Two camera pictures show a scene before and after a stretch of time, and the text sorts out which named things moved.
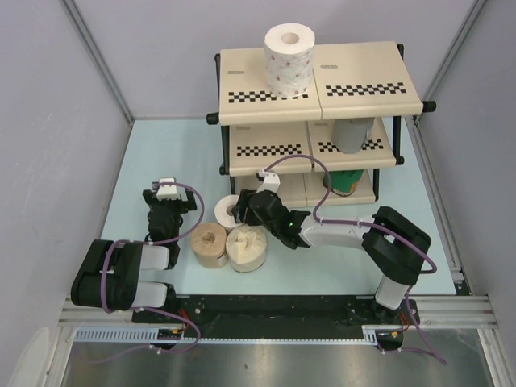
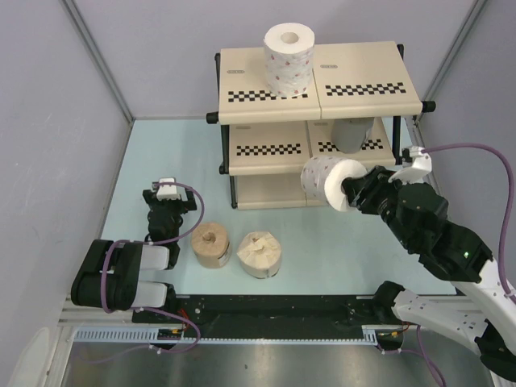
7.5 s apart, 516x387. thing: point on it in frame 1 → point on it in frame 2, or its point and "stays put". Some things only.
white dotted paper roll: [289, 49] stays put
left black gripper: [188, 204] stays put
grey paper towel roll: [350, 134] stays put
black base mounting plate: [278, 310] stays put
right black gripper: [239, 210] → [357, 189]
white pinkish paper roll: [223, 209] → [322, 179]
